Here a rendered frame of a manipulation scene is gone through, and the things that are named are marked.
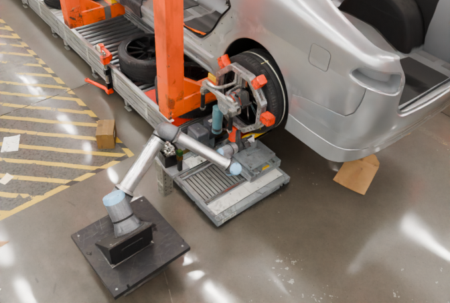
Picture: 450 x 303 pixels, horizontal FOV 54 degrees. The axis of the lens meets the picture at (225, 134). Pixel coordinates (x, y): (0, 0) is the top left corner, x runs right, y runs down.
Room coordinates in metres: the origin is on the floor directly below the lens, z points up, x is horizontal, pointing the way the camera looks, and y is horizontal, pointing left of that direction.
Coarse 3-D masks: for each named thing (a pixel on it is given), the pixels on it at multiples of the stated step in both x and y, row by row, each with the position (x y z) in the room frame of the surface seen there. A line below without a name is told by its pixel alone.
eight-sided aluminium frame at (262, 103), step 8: (232, 64) 2.87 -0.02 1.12; (216, 72) 2.99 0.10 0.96; (224, 72) 2.92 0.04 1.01; (240, 72) 2.78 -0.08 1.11; (248, 72) 2.78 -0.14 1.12; (216, 80) 2.98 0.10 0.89; (248, 80) 2.71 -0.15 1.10; (256, 96) 2.64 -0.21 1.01; (264, 96) 2.66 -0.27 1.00; (264, 104) 2.61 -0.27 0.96; (256, 112) 2.62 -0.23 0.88; (264, 112) 2.62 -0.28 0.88; (240, 120) 2.83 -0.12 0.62; (256, 120) 2.61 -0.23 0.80; (240, 128) 2.73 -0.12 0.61; (248, 128) 2.67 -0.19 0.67; (256, 128) 2.60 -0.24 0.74
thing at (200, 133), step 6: (204, 120) 3.02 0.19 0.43; (210, 120) 3.03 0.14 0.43; (192, 126) 2.95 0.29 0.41; (198, 126) 2.96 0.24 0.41; (204, 126) 3.00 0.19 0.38; (210, 126) 2.96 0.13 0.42; (222, 126) 3.04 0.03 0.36; (192, 132) 2.89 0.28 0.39; (198, 132) 2.88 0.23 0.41; (204, 132) 2.89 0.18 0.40; (210, 132) 2.95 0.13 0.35; (222, 132) 3.03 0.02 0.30; (198, 138) 2.83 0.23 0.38; (204, 138) 2.86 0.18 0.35; (210, 138) 2.94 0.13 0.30; (204, 144) 2.87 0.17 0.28; (210, 144) 3.08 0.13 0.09
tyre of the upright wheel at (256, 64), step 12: (240, 60) 2.91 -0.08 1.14; (252, 60) 2.85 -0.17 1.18; (264, 60) 2.88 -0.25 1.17; (252, 72) 2.80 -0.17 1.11; (264, 72) 2.76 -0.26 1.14; (276, 72) 2.80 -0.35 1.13; (276, 84) 2.72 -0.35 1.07; (276, 96) 2.66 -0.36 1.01; (276, 108) 2.63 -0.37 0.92; (288, 108) 2.71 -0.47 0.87; (276, 120) 2.64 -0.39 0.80; (252, 132) 2.75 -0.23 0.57; (264, 132) 2.67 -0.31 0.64
